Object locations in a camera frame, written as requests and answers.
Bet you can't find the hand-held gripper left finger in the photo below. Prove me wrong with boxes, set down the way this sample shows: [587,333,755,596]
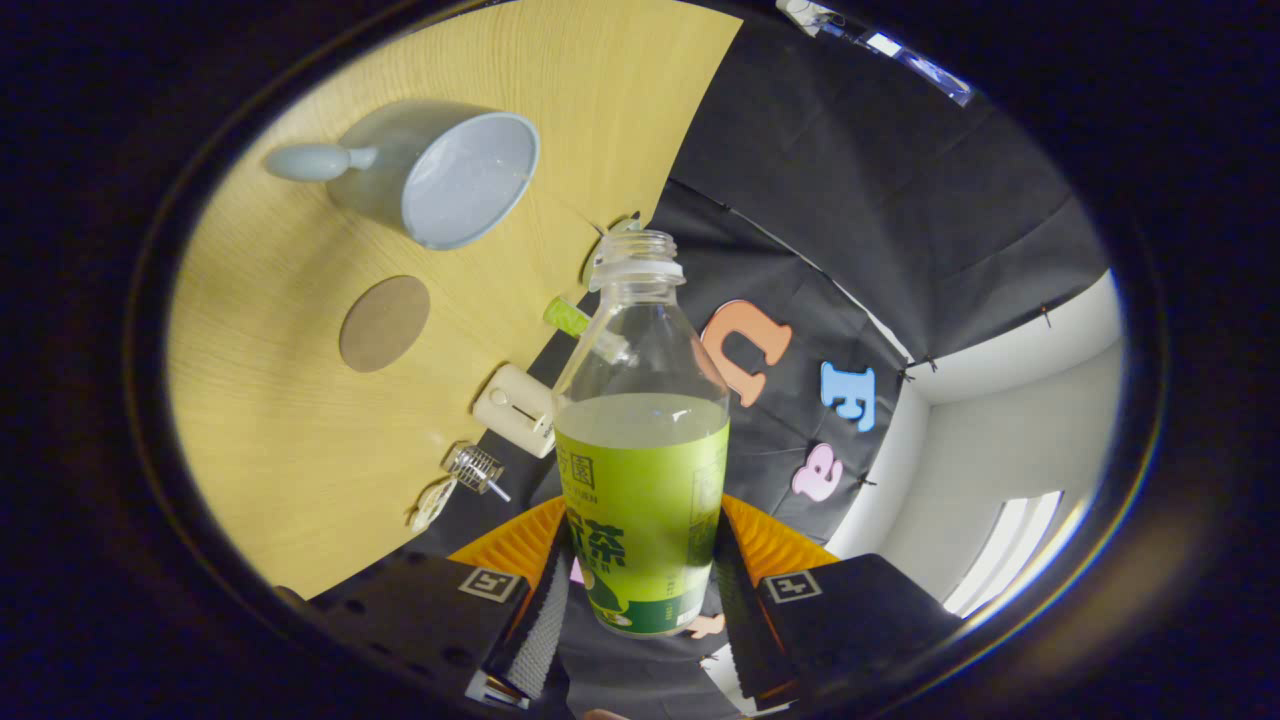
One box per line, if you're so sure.
[300,497,573,706]

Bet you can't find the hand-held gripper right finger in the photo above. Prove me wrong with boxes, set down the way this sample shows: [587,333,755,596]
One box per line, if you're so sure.
[714,492,966,706]

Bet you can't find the green label juice bottle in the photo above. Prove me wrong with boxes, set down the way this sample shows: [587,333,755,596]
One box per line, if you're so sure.
[553,229,731,638]

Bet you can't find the round brown coaster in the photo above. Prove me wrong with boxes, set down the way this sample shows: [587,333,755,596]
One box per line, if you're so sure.
[338,275,432,374]

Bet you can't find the pale blue cup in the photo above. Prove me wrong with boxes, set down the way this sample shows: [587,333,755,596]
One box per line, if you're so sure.
[264,100,541,251]

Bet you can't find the small white capped bottle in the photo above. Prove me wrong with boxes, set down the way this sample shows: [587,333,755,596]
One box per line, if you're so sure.
[543,295,593,338]

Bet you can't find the white divided tray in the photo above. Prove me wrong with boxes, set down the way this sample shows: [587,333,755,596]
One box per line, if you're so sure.
[409,477,459,534]

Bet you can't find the metal mesh holder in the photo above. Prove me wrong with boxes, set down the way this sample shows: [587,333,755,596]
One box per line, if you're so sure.
[443,443,504,494]

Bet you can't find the white toaster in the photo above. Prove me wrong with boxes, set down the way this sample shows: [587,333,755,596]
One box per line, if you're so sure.
[472,363,557,460]

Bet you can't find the ceiling light panel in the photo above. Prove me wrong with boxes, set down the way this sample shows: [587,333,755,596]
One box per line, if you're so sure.
[943,490,1066,618]

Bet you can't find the wooden table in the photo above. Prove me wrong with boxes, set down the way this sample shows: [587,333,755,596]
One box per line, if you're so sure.
[165,0,746,601]

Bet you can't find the pale green plate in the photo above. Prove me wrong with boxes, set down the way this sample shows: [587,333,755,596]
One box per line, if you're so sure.
[580,212,641,286]

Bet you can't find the black backdrop cloth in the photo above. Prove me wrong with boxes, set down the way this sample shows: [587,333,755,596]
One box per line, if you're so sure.
[410,0,1113,720]

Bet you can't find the computer monitor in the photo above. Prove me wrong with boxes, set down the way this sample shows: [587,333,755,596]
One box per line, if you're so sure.
[865,30,976,106]

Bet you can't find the white side desk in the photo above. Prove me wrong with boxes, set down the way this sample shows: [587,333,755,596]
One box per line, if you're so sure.
[775,0,851,39]

